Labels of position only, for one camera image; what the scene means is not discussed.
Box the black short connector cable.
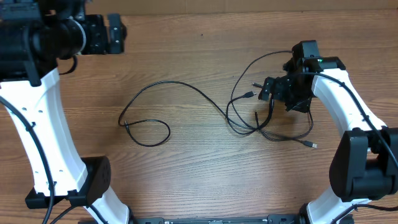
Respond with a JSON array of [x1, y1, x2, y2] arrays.
[[118, 80, 249, 147]]

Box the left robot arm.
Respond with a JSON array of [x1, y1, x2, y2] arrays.
[[1, 0, 133, 223]]

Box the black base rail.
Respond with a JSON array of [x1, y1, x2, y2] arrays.
[[132, 215, 305, 224]]

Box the black USB cable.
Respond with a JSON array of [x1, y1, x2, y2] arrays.
[[225, 50, 318, 149]]

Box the thin black barrel cable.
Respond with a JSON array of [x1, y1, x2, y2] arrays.
[[251, 82, 314, 142]]

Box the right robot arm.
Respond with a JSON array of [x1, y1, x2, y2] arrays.
[[258, 40, 397, 223]]

